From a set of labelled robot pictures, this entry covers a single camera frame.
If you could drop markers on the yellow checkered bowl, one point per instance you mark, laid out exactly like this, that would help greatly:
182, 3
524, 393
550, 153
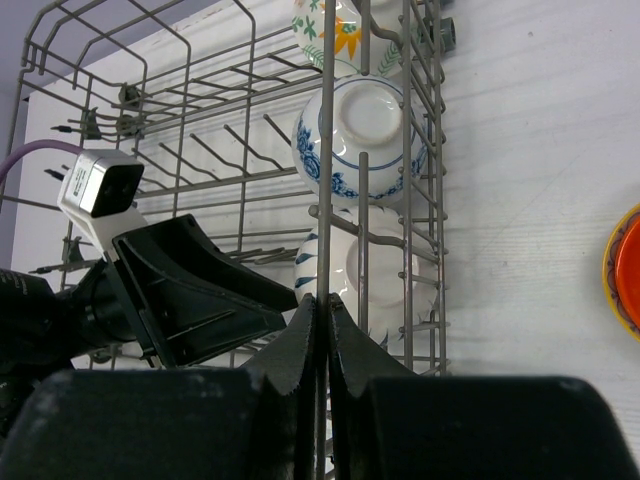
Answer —
608, 272

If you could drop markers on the grey wire dish rack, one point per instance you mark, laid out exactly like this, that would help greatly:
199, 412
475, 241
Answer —
208, 107

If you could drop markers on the white blue flower bowl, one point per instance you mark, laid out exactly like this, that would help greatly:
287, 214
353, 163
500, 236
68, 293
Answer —
367, 117

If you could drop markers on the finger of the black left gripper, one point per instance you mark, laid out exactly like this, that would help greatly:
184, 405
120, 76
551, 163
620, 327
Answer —
189, 327
176, 268

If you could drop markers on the white blue striped bowl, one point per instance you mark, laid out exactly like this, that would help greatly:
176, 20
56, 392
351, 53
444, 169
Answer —
385, 287

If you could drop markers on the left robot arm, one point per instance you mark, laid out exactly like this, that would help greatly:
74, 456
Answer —
31, 345

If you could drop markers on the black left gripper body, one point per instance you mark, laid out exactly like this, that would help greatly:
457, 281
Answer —
113, 304

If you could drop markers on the orange bowl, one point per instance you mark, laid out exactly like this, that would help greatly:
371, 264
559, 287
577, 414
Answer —
627, 274

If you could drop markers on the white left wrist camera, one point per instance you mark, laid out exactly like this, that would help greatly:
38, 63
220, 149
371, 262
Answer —
97, 195

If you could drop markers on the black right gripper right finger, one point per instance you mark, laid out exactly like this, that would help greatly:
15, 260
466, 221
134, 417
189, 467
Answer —
391, 423

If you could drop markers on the white floral bowl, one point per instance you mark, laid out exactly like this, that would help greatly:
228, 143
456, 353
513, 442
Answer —
308, 25

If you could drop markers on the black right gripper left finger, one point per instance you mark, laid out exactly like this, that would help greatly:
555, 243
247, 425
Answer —
252, 422

